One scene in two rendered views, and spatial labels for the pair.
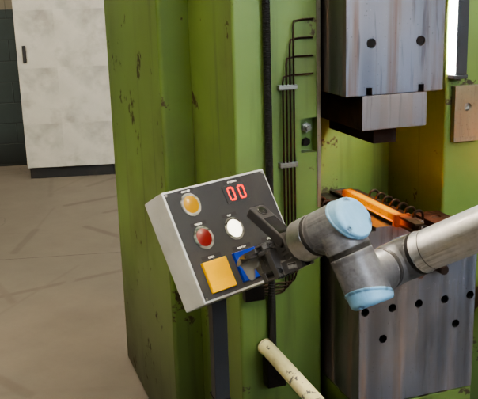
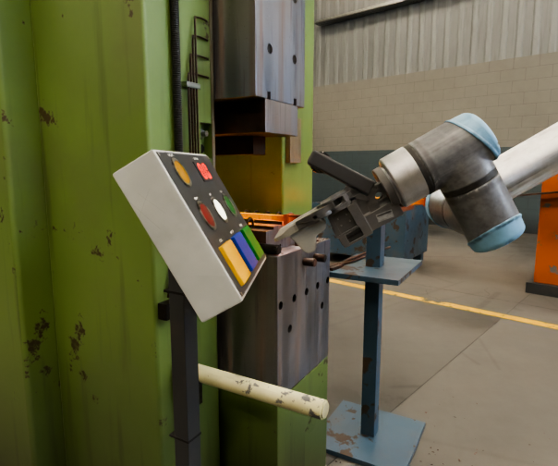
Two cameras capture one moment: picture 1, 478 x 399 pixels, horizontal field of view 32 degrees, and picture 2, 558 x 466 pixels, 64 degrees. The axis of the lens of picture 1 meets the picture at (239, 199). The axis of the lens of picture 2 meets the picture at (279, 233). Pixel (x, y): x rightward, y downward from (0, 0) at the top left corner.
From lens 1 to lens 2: 1.40 m
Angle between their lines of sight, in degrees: 41
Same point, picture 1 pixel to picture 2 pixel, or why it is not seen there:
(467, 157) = (293, 177)
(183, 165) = (32, 192)
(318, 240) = (451, 165)
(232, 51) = (142, 30)
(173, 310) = (26, 364)
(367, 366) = (282, 357)
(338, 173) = not seen: hidden behind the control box
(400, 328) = (298, 316)
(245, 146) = (157, 142)
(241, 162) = not seen: hidden behind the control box
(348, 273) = (497, 201)
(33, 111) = not seen: outside the picture
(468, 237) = not seen: outside the picture
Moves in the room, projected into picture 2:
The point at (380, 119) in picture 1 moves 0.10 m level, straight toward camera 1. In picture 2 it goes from (274, 124) to (293, 121)
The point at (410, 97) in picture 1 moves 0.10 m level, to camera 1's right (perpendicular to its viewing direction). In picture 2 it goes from (289, 108) to (312, 111)
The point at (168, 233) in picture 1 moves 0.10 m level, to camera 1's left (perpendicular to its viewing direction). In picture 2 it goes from (168, 209) to (104, 214)
